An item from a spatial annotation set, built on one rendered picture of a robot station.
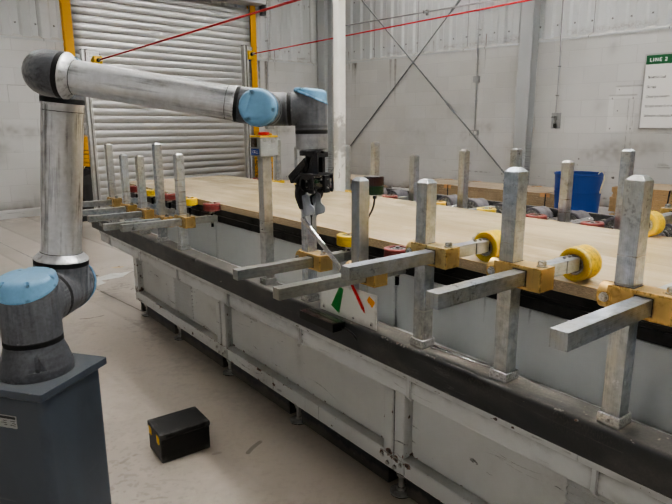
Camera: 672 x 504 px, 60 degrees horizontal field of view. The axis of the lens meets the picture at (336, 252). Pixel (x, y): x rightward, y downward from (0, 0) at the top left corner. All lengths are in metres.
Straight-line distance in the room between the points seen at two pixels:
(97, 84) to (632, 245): 1.24
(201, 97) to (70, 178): 0.49
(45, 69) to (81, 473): 1.08
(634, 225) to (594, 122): 7.82
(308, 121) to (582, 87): 7.60
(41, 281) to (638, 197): 1.39
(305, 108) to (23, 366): 1.00
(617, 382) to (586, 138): 7.86
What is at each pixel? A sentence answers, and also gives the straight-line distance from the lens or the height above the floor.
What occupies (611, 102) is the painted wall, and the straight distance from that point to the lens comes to 8.86.
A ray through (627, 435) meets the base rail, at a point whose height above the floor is 0.70.
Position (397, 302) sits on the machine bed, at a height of 0.70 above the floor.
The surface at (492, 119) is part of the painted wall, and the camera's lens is 9.64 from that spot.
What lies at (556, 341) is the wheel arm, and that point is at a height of 0.94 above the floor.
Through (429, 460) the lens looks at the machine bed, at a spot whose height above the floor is 0.19.
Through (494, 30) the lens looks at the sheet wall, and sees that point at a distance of 9.81.
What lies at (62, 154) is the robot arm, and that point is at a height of 1.18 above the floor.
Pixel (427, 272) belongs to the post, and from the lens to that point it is 1.44.
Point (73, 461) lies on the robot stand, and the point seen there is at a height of 0.36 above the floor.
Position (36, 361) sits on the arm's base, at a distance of 1.73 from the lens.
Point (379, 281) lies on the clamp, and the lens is 1.58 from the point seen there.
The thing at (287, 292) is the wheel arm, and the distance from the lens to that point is 1.45.
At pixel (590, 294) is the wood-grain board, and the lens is 1.40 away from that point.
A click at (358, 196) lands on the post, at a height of 1.06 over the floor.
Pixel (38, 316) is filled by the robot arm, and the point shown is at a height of 0.77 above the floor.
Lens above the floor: 1.25
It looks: 12 degrees down
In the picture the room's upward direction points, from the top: straight up
